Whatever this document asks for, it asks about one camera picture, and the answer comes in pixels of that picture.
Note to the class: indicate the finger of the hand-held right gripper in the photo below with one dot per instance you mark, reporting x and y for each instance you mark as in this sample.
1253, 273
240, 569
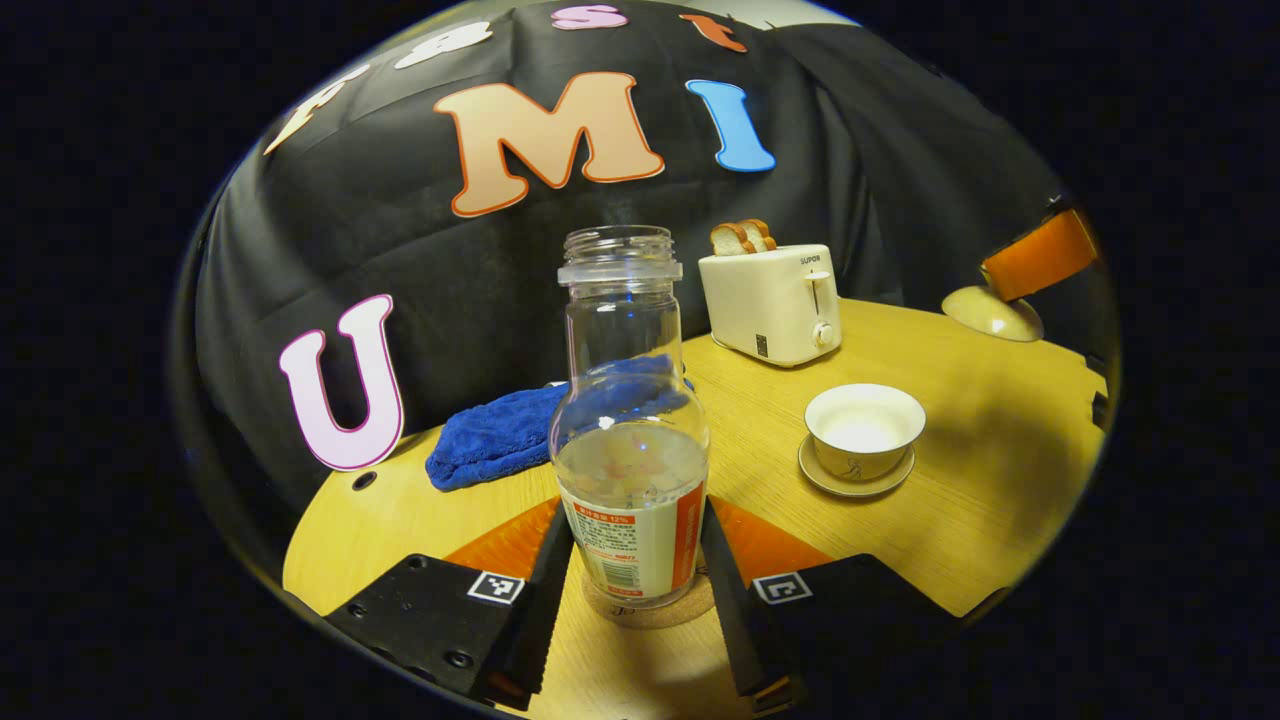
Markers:
1040, 255

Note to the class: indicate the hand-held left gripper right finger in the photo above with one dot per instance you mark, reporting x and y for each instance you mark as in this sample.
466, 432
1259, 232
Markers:
742, 625

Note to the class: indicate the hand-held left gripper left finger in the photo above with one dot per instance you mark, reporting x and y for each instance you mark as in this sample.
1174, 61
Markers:
540, 620

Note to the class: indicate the round cork coaster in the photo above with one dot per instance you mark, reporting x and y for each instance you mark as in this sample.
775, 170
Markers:
650, 615

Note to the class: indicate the white ceramic teacup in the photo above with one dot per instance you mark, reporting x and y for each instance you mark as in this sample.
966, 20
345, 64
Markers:
865, 425

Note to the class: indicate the white ceramic saucer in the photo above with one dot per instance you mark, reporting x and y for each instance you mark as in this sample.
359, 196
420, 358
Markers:
850, 487

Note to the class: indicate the blue folded towel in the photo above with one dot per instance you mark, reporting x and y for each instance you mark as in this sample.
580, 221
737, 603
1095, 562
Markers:
490, 440

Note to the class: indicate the white toaster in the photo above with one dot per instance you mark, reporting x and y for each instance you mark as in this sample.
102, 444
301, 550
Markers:
770, 310

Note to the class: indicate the toast bread slice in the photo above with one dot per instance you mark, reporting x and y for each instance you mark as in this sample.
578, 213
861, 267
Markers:
762, 235
730, 240

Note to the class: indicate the black backdrop cloth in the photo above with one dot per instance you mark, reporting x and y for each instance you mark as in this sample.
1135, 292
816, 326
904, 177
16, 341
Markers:
480, 270

